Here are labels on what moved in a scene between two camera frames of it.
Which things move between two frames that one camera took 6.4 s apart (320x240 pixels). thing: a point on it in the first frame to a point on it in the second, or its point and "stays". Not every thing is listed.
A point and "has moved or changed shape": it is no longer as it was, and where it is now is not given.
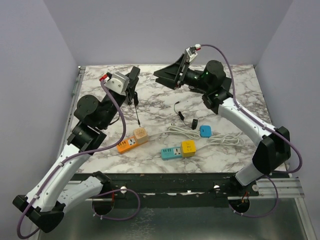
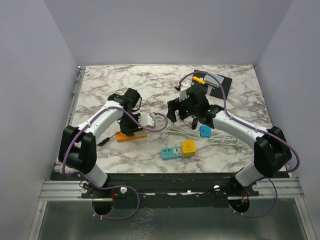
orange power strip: x=127 y=145 to x=120 y=137
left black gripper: x=131 y=89 to x=136 y=116
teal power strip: x=171 y=153 stays
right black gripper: x=169 y=76 to x=173 y=105
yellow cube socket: x=188 y=148 stays
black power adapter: x=136 y=100 has moved or changed shape
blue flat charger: x=205 y=131 stays
